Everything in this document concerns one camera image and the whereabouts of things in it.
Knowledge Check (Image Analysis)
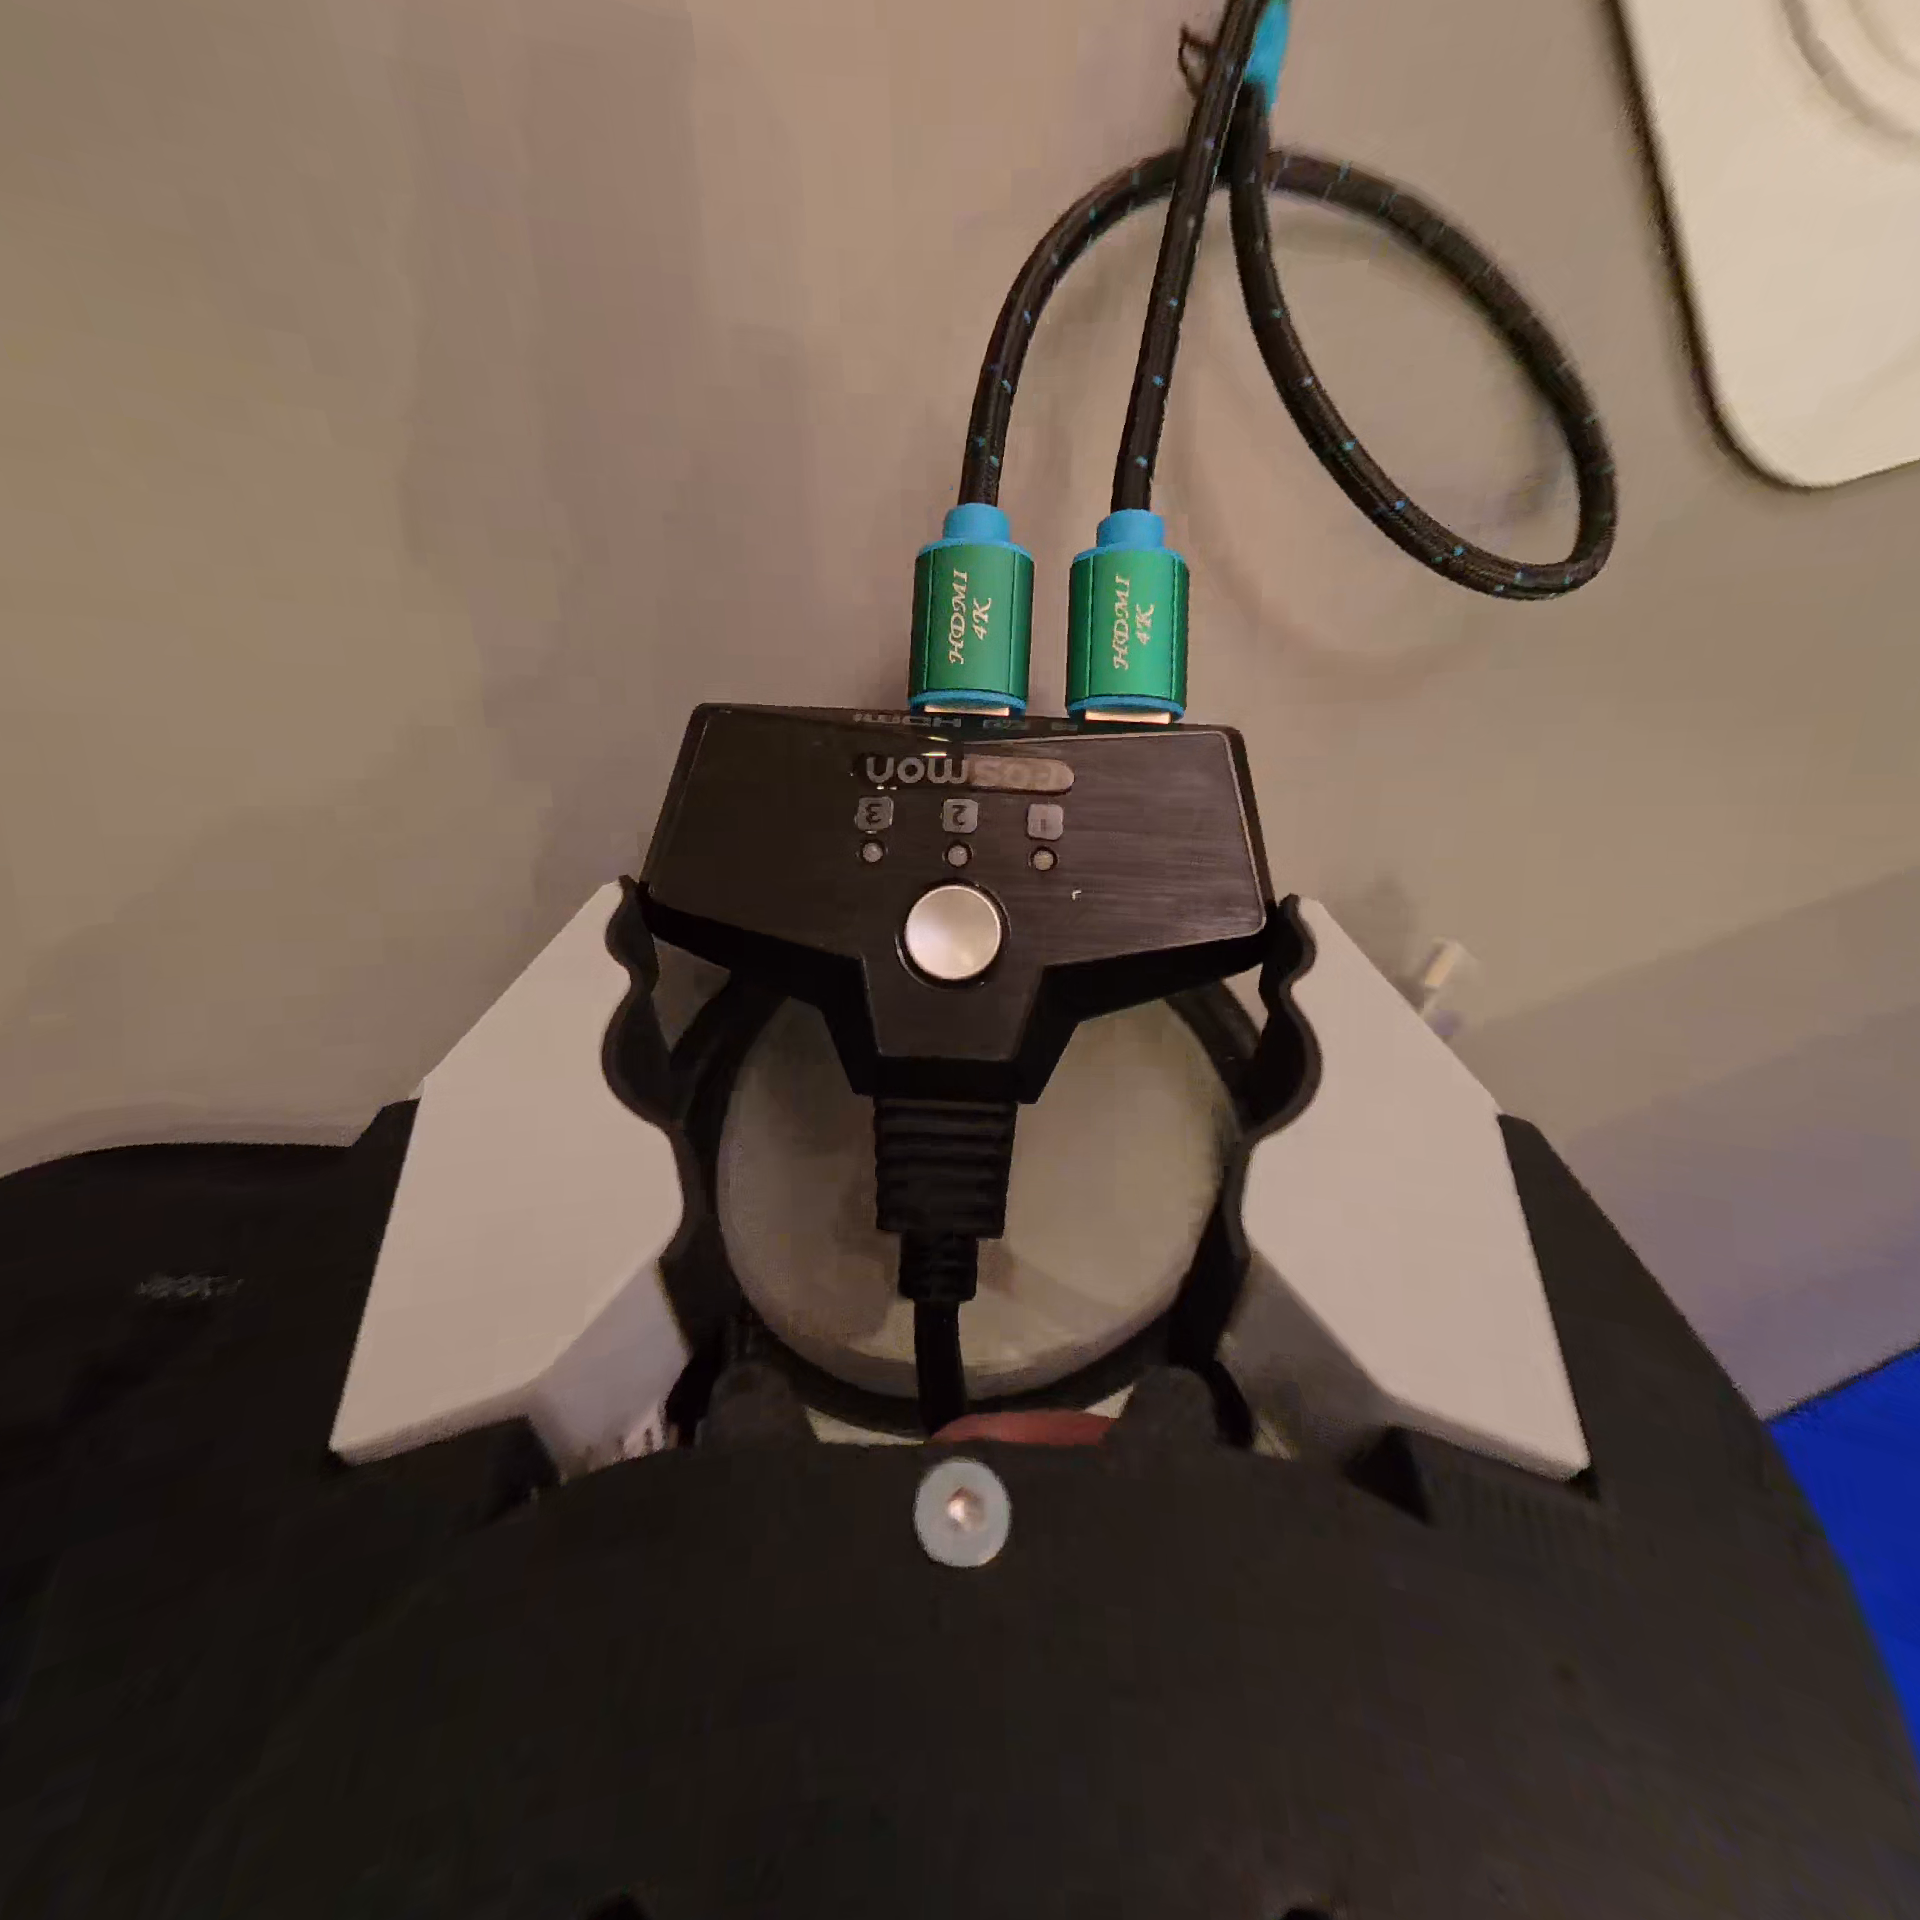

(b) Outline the black braided hdmi cable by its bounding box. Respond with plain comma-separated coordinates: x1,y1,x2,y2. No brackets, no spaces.
896,0,1622,732

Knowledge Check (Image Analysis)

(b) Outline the black hdmi switch box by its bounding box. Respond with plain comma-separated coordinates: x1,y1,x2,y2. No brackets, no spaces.
636,706,1277,1307

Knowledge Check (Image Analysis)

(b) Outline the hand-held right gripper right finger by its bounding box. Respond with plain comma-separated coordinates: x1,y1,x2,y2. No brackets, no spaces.
1156,895,1591,1477

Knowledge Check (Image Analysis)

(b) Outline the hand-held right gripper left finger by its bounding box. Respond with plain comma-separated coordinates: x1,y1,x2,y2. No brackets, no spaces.
329,881,737,1466

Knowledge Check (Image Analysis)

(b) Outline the white stand base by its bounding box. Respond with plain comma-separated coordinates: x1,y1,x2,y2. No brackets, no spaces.
1622,0,1920,491

